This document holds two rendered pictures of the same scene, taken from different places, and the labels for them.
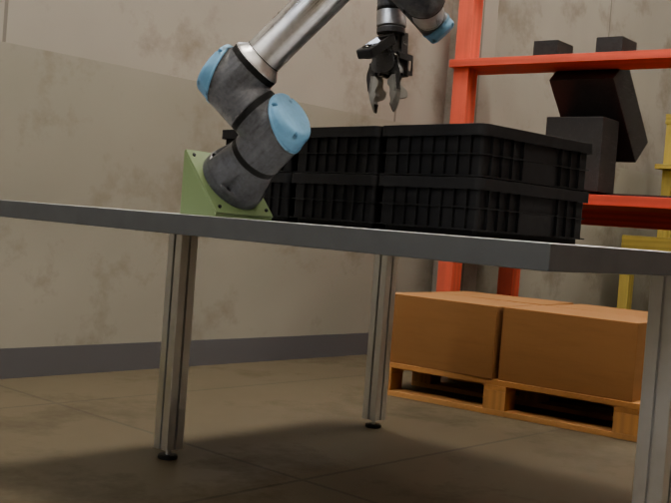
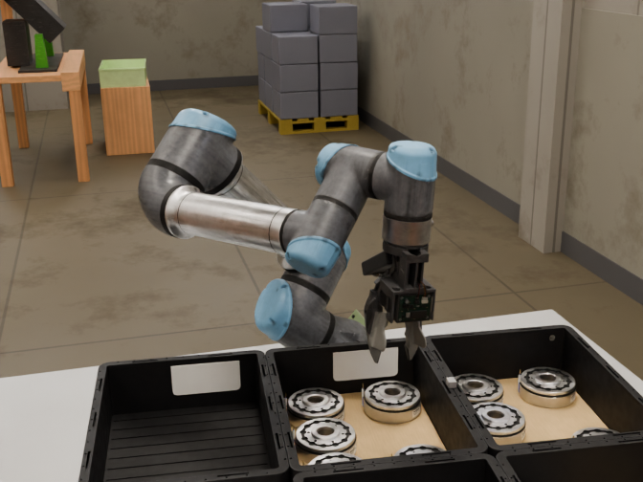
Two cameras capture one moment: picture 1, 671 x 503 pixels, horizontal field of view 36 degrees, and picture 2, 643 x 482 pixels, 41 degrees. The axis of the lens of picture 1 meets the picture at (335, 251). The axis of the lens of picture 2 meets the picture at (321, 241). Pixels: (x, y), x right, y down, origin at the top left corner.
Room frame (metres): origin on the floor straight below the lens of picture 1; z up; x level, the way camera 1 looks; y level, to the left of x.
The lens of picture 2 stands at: (3.17, -1.22, 1.65)
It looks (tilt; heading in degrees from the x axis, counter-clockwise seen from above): 19 degrees down; 124
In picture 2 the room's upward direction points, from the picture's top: 1 degrees counter-clockwise
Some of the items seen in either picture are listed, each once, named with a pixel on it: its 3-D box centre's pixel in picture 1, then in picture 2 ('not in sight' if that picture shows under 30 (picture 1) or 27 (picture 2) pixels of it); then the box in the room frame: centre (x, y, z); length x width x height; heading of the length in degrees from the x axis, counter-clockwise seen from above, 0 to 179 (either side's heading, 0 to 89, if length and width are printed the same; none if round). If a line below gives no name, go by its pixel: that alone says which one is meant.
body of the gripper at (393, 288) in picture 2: (391, 53); (404, 279); (2.58, -0.10, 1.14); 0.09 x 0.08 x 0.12; 140
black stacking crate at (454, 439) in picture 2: (391, 162); (365, 427); (2.51, -0.12, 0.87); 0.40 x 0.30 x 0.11; 133
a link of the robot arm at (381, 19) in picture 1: (389, 21); (408, 229); (2.57, -0.09, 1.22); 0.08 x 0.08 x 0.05
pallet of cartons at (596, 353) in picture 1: (537, 354); not in sight; (4.32, -0.89, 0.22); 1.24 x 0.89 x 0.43; 49
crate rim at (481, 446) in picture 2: (392, 141); (365, 400); (2.51, -0.12, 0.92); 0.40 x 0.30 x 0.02; 133
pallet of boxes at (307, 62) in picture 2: not in sight; (304, 62); (-1.49, 5.47, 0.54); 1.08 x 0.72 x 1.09; 138
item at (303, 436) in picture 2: not in sight; (325, 434); (2.46, -0.17, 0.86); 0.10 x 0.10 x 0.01
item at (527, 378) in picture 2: not in sight; (547, 381); (2.71, 0.22, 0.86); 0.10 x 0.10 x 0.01
